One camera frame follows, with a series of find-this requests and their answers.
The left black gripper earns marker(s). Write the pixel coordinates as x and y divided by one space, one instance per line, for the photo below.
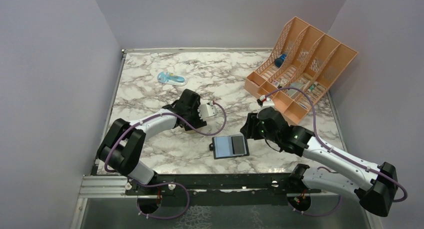
200 122

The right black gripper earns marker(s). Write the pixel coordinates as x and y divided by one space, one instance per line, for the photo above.
249 129

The black credit card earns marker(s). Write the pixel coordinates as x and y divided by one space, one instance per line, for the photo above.
238 145

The black card holder wallet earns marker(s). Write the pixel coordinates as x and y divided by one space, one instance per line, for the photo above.
221 147

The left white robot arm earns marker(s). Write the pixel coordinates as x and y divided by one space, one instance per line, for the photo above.
123 143

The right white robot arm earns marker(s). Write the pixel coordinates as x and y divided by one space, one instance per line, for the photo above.
373 185

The blue blister pack item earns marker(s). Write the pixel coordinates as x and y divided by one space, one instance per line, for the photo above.
173 79

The grey pouch in rack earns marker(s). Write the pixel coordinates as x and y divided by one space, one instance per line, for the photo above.
292 93

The small box in rack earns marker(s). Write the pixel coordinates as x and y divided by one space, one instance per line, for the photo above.
279 83

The blue round object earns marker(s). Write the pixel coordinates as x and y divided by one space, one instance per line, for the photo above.
278 62

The orange file organizer rack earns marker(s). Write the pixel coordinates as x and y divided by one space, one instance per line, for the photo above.
312 56

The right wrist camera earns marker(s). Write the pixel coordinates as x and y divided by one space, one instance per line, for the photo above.
265 102

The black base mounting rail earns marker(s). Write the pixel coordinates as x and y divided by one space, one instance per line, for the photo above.
236 189

